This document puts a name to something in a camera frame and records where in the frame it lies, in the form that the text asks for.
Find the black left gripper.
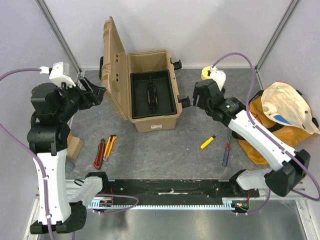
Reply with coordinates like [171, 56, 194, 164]
[55, 75, 106, 121]

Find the tan plastic tool box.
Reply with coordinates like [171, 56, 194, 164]
[100, 17, 191, 133]

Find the black tool tray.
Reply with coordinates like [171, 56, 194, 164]
[130, 70, 177, 119]

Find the yellow black utility knife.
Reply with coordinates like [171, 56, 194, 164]
[103, 134, 117, 162]

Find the yellow handle screwdriver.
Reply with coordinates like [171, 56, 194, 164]
[200, 130, 222, 150]

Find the blue red handle screwdriver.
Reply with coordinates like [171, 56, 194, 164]
[222, 132, 232, 167]

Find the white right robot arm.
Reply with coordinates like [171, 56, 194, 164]
[193, 79, 311, 197]

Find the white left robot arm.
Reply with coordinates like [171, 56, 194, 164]
[27, 77, 110, 235]

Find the brown cardboard box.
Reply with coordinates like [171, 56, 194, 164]
[66, 132, 84, 160]

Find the red black utility knife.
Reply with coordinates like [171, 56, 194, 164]
[93, 138, 106, 170]

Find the silver drink can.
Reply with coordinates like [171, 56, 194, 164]
[65, 159, 75, 173]

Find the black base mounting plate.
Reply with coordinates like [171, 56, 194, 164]
[101, 179, 260, 205]

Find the orange cloth bag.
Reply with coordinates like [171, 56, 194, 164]
[232, 90, 311, 165]

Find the right aluminium corner profile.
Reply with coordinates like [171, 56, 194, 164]
[254, 0, 302, 71]

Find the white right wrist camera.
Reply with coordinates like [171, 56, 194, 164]
[208, 66, 226, 91]

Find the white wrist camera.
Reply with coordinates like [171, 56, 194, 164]
[208, 66, 226, 91]
[39, 61, 76, 88]

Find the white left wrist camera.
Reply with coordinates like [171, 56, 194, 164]
[39, 61, 76, 88]

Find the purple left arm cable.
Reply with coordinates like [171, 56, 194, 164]
[0, 68, 140, 240]

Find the aluminium corner frame profile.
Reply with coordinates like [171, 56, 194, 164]
[35, 0, 82, 73]

